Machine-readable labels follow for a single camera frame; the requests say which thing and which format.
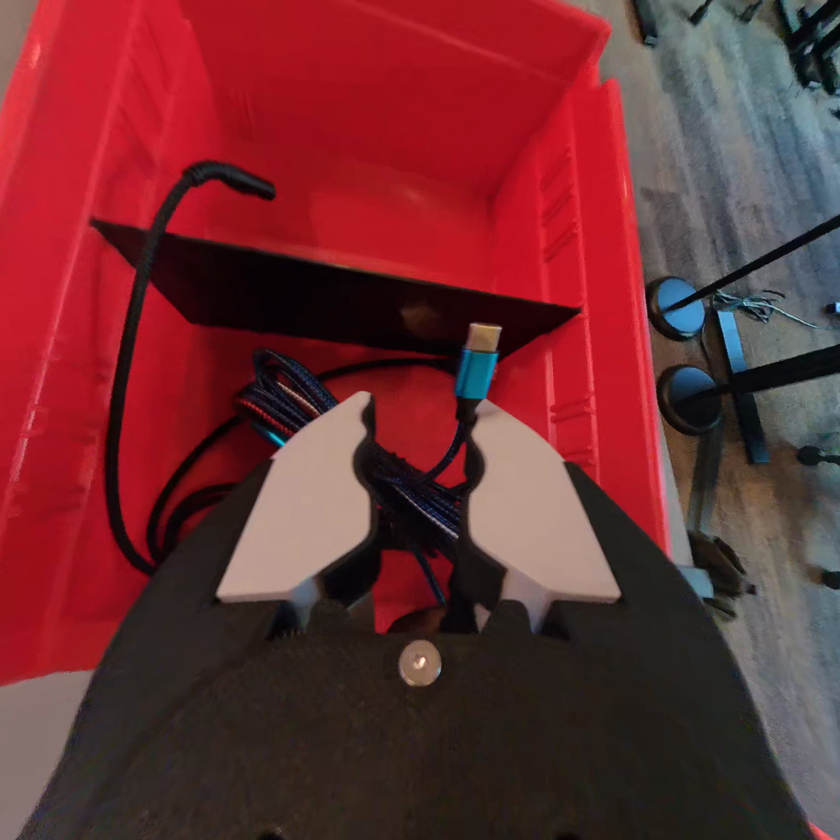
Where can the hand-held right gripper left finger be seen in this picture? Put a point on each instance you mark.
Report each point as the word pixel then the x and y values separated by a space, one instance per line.
pixel 302 512

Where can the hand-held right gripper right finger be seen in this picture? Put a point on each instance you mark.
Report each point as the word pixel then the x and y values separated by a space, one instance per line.
pixel 544 518

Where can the red plastic bin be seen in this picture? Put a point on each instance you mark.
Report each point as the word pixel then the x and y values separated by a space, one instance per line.
pixel 394 98

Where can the black light stand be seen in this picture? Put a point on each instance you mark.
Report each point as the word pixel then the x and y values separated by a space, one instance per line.
pixel 689 400

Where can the grey desk foot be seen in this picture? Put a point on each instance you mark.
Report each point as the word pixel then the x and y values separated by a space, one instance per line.
pixel 741 394

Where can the black disc-top stand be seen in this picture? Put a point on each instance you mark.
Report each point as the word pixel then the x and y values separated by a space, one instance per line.
pixel 676 308

